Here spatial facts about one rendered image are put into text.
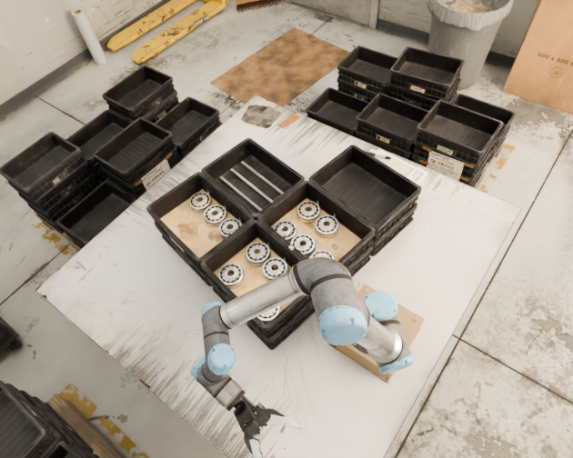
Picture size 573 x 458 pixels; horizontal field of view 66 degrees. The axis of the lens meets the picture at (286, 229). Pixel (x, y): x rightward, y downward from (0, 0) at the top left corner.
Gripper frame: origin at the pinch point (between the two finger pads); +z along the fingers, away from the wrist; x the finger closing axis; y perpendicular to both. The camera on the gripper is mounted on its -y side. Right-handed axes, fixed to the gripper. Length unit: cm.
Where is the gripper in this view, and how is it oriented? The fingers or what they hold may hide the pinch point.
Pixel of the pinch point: (284, 450)
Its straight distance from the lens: 141.1
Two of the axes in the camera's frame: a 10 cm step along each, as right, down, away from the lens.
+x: -6.6, 7.4, -1.3
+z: 7.5, 6.4, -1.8
